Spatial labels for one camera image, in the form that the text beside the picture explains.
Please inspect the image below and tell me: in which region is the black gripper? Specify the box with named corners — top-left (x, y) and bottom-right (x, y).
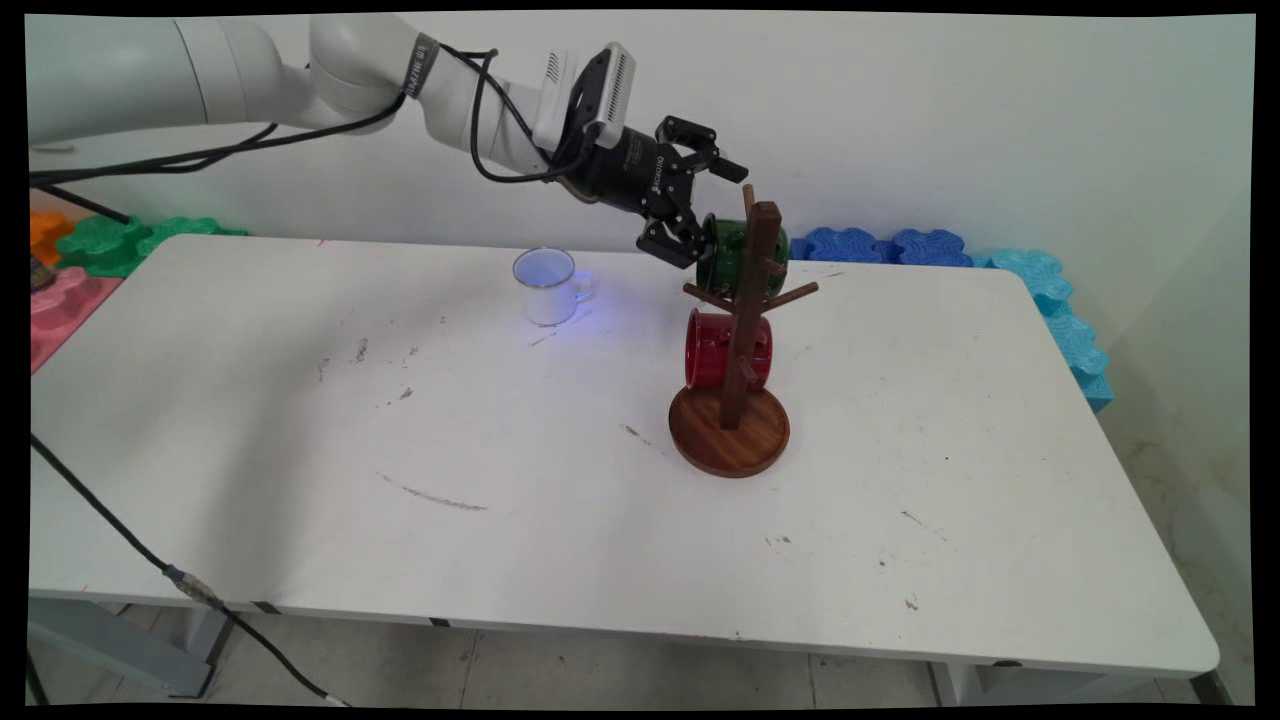
top-left (565, 117), bottom-right (749, 269)

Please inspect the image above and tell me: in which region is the green enamel mug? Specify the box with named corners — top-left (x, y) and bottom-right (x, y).
top-left (697, 212), bottom-right (791, 298)

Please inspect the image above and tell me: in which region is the red enamel mug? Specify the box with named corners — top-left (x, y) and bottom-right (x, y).
top-left (685, 308), bottom-right (774, 391)

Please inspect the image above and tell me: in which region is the dark blue foam mat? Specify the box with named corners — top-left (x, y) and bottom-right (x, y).
top-left (890, 229), bottom-right (974, 268)
top-left (790, 227), bottom-right (906, 266)

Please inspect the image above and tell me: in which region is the white enamel mug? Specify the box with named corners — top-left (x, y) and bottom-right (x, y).
top-left (512, 247), bottom-right (599, 328)

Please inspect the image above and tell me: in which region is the brown wooden mug tree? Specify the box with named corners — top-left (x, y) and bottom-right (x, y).
top-left (668, 184), bottom-right (820, 479)

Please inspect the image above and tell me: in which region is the green foam mat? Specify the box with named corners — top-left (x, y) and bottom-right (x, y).
top-left (57, 215), bottom-right (153, 279)
top-left (135, 217), bottom-right (251, 257)

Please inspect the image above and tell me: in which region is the black thin rod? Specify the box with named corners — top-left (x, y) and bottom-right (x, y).
top-left (30, 183), bottom-right (132, 225)

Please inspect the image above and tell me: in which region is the pink foam mat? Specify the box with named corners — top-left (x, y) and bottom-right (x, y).
top-left (30, 265), bottom-right (123, 373)

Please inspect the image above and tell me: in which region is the orange foam mat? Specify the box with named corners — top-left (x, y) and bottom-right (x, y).
top-left (30, 210), bottom-right (77, 269)

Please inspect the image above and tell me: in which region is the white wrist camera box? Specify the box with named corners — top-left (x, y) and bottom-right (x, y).
top-left (532, 42), bottom-right (638, 153)

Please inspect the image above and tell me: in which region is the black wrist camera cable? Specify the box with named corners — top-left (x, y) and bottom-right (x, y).
top-left (438, 44), bottom-right (593, 187)

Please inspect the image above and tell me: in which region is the long black arm cable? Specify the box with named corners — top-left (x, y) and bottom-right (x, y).
top-left (28, 92), bottom-right (409, 191)

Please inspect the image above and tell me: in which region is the black cable with connector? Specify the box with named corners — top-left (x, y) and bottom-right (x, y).
top-left (30, 434), bottom-right (349, 707)

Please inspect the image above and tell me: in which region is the grey table leg frame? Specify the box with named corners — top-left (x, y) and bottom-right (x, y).
top-left (28, 596), bottom-right (241, 699)

